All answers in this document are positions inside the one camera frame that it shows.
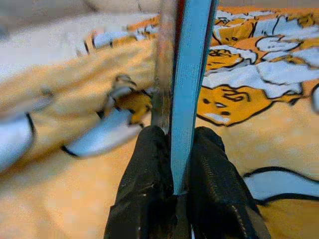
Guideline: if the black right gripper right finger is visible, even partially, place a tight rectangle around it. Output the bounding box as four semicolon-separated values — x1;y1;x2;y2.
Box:
188;126;272;239

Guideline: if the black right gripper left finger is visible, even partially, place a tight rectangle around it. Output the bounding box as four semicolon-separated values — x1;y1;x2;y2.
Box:
103;125;177;239

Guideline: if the yellow cartoon egg print blanket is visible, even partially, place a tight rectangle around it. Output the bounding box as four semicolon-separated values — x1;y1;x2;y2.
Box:
0;6;319;239

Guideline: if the dark cover paperback book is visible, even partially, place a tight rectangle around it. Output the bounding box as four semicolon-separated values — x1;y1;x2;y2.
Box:
152;0;220;196

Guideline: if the white quilted mattress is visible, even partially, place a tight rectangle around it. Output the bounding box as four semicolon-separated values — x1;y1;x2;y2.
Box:
0;12;160;83

